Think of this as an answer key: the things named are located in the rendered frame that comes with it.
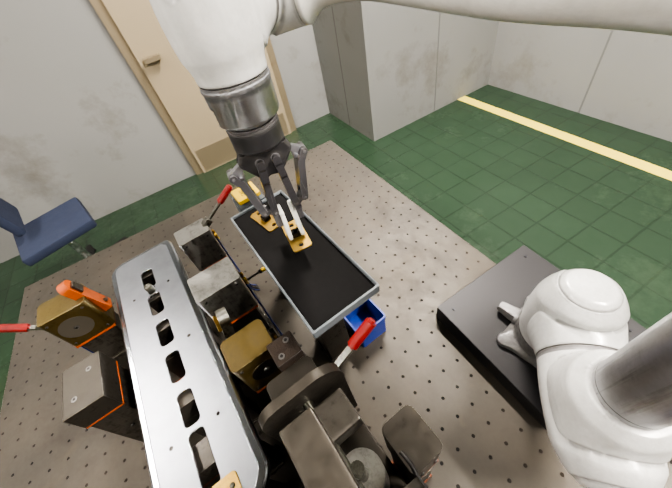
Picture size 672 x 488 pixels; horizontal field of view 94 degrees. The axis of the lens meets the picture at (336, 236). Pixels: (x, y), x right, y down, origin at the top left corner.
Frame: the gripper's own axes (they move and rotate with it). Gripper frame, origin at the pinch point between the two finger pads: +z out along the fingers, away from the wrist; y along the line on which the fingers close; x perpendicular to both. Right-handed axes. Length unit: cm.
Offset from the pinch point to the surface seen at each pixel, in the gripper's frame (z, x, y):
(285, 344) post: 13.3, 15.0, 10.1
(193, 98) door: 58, -260, 20
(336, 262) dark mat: 7.4, 7.8, -4.5
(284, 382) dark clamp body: 15.3, 20.3, 12.6
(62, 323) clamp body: 20, -21, 60
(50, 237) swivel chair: 76, -162, 134
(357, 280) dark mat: 7.3, 13.5, -6.1
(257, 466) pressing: 23.2, 27.7, 22.5
